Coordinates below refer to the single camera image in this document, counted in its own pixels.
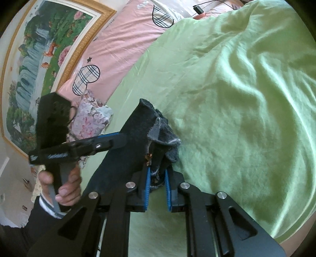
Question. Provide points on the pink pillow with hearts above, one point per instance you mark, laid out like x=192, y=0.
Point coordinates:
x=116, y=49

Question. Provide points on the gold framed landscape painting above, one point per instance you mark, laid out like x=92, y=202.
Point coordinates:
x=44, y=61

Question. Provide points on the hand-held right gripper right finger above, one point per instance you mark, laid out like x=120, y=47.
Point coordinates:
x=168, y=190

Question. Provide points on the person's left hand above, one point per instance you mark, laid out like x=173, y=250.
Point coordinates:
x=69, y=187

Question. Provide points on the green blanket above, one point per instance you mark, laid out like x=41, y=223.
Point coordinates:
x=222, y=111

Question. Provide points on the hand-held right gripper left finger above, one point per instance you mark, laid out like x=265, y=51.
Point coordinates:
x=147, y=187

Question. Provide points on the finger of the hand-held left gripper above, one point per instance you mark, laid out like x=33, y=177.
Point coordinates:
x=111, y=140

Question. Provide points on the floral pillow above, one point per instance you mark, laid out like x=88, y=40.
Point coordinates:
x=91, y=118

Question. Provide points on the person's left forearm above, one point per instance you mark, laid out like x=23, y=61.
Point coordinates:
x=27, y=222

